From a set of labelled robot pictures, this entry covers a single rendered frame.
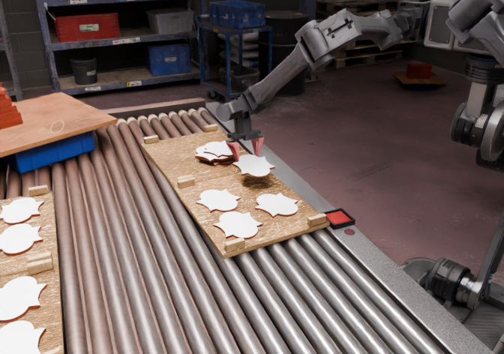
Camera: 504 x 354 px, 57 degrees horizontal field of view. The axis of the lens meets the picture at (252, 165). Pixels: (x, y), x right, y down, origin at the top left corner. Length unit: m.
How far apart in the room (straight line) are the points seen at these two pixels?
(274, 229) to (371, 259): 0.28
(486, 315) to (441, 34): 1.25
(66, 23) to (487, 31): 4.87
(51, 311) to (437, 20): 1.37
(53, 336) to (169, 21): 4.93
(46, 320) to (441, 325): 0.89
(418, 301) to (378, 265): 0.15
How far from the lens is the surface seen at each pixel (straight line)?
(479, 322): 2.27
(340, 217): 1.45
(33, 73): 6.29
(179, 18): 5.82
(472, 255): 3.08
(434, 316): 1.20
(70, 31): 5.55
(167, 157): 1.81
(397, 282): 1.27
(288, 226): 1.38
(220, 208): 1.44
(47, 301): 1.23
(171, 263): 1.28
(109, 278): 1.27
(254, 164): 1.56
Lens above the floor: 1.71
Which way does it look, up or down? 27 degrees down
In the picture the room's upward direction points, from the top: straight up
